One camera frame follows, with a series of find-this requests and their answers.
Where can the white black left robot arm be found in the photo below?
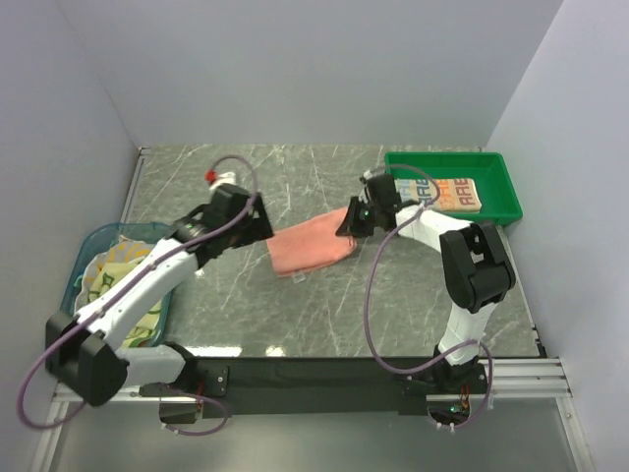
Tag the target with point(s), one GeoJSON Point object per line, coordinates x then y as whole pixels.
{"type": "Point", "coordinates": [86, 351]}

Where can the aluminium mounting rail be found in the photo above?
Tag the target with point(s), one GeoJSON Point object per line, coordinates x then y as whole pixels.
{"type": "Point", "coordinates": [508, 378]}

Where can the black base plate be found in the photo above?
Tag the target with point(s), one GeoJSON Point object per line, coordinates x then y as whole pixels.
{"type": "Point", "coordinates": [215, 387]}

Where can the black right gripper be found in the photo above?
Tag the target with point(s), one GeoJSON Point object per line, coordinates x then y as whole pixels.
{"type": "Point", "coordinates": [351, 226]}

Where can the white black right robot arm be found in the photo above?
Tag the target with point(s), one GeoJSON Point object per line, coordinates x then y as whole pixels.
{"type": "Point", "coordinates": [477, 272]}

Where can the yellow green patterned towel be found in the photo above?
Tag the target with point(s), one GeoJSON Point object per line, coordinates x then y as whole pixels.
{"type": "Point", "coordinates": [105, 270]}

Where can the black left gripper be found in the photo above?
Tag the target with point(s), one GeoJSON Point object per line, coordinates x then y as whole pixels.
{"type": "Point", "coordinates": [258, 228]}

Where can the green plastic tray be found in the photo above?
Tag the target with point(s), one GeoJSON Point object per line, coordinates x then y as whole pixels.
{"type": "Point", "coordinates": [488, 170]}

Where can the colourful striped rabbit towel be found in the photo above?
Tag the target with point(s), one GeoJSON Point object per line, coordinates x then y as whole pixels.
{"type": "Point", "coordinates": [455, 195]}

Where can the salmon pink towel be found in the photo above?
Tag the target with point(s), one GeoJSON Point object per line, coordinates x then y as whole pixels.
{"type": "Point", "coordinates": [310, 245]}

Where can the teal plastic basket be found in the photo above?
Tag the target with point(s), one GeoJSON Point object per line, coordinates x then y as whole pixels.
{"type": "Point", "coordinates": [100, 241]}

